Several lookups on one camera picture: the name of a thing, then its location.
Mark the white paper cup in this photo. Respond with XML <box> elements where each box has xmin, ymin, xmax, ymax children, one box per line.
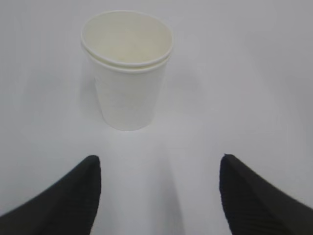
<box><xmin>81</xmin><ymin>10</ymin><xmax>174</xmax><ymax>131</ymax></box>

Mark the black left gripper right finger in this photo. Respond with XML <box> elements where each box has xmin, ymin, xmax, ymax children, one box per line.
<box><xmin>219</xmin><ymin>154</ymin><xmax>313</xmax><ymax>235</ymax></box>

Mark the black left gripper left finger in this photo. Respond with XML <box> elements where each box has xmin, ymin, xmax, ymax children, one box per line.
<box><xmin>0</xmin><ymin>156</ymin><xmax>101</xmax><ymax>235</ymax></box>

